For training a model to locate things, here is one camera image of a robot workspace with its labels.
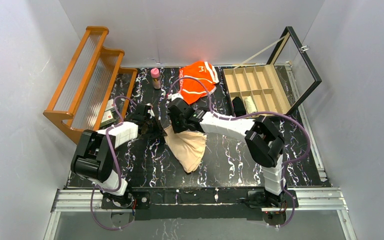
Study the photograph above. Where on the rolled cream underwear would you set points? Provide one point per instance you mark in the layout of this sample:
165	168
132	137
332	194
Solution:
249	105

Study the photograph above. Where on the beige boxer underwear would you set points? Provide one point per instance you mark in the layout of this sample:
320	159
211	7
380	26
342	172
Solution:
188	147

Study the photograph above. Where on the black compartment storage box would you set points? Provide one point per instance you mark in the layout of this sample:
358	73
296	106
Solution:
280	84

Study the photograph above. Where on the green white small box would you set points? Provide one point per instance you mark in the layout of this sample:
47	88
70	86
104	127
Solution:
110	106

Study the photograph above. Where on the orange wooden shelf rack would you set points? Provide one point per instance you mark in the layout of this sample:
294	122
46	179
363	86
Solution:
80	99

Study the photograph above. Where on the pink capped bottle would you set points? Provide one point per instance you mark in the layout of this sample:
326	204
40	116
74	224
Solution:
156	78

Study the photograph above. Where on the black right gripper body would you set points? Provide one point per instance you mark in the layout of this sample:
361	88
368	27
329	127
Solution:
174	119

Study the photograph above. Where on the rolled black underwear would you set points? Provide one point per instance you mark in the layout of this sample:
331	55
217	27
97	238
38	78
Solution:
239	108

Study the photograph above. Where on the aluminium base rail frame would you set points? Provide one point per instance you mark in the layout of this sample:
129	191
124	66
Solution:
208	204

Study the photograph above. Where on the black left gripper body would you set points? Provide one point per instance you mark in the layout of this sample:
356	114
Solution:
153	122

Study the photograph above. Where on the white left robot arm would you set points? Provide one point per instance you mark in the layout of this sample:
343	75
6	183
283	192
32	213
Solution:
95	158

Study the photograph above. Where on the orange boxer underwear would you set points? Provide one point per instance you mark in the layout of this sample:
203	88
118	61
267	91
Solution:
196	78

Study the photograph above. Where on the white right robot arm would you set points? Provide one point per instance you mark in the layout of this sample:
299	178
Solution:
260	135

